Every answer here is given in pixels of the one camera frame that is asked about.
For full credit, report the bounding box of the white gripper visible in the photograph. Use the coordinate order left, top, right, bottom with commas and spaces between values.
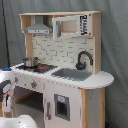
2, 95, 13, 118

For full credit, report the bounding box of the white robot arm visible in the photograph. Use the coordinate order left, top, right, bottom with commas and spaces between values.
0, 68, 38, 128

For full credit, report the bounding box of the wooden toy kitchen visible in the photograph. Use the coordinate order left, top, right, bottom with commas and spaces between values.
13, 11, 114, 128

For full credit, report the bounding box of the silver toy pot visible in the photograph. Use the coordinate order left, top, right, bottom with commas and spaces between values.
23, 57, 39, 67

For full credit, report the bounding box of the black toy stovetop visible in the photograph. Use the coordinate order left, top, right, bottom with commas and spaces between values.
18, 63, 55, 73

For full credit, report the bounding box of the grey dishwasher panel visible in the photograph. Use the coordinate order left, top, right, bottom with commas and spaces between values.
54, 94, 70, 121

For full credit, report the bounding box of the grey toy sink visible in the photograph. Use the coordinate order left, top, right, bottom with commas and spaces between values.
52, 68, 92, 81

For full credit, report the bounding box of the grey range hood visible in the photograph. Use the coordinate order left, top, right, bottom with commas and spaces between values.
24, 16, 52, 34

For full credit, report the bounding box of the black toy faucet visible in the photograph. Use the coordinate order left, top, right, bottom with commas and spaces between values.
75, 51, 93, 70

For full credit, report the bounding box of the white microwave cabinet door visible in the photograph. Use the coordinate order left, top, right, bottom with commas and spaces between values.
52, 14, 91, 40

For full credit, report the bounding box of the grey cabinet door handle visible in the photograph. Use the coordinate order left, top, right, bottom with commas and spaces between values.
47, 102, 51, 120

